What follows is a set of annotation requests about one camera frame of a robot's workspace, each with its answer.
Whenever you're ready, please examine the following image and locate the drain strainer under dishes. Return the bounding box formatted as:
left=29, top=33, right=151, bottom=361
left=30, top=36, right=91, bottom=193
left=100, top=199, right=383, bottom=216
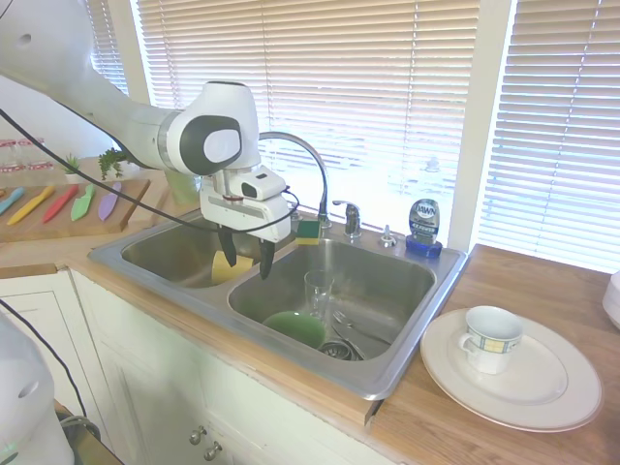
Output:
left=316, top=340, right=365, bottom=362

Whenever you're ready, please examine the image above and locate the metal fork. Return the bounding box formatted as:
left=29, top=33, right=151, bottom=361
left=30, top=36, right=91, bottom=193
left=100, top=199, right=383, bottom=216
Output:
left=330, top=309, right=391, bottom=347

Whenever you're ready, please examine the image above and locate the clear glass windowsill bottle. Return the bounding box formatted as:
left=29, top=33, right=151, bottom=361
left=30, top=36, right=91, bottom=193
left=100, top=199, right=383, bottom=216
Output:
left=416, top=154, right=448, bottom=196

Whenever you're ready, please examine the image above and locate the black base cable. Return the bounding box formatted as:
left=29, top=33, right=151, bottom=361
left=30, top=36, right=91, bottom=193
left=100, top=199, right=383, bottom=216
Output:
left=0, top=296, right=89, bottom=419

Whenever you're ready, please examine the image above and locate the yellow mug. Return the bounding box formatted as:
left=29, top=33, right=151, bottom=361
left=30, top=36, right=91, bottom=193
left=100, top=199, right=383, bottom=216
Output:
left=210, top=248, right=255, bottom=287

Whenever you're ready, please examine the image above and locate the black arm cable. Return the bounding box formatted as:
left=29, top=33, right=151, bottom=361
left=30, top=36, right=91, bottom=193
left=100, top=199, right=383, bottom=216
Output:
left=0, top=107, right=299, bottom=234

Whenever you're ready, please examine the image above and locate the coiled grey cable bundle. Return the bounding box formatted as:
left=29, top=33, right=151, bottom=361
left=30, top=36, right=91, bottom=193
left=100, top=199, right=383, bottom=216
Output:
left=54, top=410, right=104, bottom=465

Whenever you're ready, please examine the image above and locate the chrome gooseneck faucet spout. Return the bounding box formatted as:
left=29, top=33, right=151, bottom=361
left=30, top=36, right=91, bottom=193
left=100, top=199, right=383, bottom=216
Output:
left=259, top=131, right=333, bottom=230

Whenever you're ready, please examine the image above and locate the white patterned teacup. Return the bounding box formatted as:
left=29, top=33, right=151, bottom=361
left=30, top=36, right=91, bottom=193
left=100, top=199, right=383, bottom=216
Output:
left=456, top=305, right=526, bottom=376

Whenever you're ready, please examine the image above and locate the yellow knife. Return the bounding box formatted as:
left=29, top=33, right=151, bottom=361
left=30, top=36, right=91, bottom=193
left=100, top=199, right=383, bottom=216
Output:
left=6, top=184, right=56, bottom=226

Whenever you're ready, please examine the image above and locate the small potted succulent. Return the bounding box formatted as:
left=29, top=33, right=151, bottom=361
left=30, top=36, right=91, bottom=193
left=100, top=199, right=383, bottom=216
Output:
left=61, top=151, right=84, bottom=185

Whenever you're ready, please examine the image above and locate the green bowl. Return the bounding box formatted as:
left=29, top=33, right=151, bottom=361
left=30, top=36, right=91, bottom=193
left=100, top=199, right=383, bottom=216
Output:
left=262, top=310, right=329, bottom=350

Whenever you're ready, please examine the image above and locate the large white dinner plate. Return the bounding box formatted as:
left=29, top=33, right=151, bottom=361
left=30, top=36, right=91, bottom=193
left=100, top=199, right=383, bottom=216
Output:
left=418, top=306, right=604, bottom=434

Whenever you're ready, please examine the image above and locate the white window blind beside plate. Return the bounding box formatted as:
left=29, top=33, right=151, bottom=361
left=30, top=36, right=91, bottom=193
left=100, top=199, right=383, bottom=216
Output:
left=476, top=0, right=620, bottom=275

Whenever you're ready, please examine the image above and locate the narrow white window blind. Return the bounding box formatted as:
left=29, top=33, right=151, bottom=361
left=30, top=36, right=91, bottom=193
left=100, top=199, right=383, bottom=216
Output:
left=86, top=0, right=130, bottom=96

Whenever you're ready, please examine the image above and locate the white bowl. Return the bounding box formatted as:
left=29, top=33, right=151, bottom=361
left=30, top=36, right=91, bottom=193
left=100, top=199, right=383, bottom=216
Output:
left=603, top=270, right=620, bottom=311

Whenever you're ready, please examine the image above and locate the wide white window blind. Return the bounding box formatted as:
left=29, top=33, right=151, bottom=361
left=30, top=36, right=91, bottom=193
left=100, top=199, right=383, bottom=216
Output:
left=136, top=0, right=481, bottom=232

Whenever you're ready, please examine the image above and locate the purple knife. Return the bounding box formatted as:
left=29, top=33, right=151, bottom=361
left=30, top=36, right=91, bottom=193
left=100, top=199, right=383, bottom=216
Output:
left=97, top=180, right=123, bottom=223

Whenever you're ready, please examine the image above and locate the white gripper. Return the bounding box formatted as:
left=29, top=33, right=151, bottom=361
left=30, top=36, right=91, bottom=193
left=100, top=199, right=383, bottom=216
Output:
left=199, top=171, right=293, bottom=281

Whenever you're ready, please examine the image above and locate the green knife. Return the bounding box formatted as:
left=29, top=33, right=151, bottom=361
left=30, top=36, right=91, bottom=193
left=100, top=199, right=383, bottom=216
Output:
left=70, top=182, right=98, bottom=223

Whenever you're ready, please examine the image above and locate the leafy green potted plant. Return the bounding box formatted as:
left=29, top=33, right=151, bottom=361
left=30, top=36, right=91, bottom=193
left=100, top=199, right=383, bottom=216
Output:
left=97, top=146, right=140, bottom=182

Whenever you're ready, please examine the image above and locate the blue knife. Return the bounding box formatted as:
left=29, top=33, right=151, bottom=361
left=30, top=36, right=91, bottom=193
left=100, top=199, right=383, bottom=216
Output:
left=0, top=187, right=26, bottom=217

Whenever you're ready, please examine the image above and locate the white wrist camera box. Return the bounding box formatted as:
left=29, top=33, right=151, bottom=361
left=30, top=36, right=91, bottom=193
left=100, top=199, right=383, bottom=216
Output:
left=239, top=164, right=288, bottom=202

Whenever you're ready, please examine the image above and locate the wooden cutting board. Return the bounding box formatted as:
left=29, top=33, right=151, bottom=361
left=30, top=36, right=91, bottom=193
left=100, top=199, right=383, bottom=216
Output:
left=0, top=178, right=153, bottom=244

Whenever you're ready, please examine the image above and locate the chrome faucet handle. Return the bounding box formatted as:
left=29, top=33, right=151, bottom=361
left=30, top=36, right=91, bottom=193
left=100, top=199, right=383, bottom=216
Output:
left=332, top=199, right=364, bottom=239

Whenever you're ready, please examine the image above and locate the blue Dawn dish soap bottle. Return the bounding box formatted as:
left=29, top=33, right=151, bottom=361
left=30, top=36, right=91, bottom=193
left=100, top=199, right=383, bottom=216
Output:
left=404, top=195, right=445, bottom=260

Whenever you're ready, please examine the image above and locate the clear bottle yellow liquid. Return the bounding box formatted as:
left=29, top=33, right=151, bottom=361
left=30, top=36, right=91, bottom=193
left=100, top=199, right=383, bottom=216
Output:
left=166, top=170, right=202, bottom=207

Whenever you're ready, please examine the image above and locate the yellow green sponge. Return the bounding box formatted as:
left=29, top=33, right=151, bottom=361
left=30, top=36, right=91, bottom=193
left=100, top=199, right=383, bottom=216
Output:
left=295, top=218, right=324, bottom=248

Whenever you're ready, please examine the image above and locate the clear drinking glass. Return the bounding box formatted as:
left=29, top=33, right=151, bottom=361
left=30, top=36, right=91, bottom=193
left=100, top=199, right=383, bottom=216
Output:
left=302, top=269, right=336, bottom=325

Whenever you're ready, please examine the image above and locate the stainless steel double sink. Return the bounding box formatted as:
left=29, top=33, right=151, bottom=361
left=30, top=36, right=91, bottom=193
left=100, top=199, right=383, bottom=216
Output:
left=87, top=211, right=471, bottom=403

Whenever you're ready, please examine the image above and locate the red knife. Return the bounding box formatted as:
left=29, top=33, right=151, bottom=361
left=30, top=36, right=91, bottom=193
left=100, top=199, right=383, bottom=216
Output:
left=42, top=184, right=80, bottom=225

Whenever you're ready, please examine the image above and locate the glass jar red lid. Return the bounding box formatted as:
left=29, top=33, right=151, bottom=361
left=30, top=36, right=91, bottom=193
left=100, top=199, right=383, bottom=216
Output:
left=25, top=137, right=52, bottom=173
left=0, top=139, right=26, bottom=176

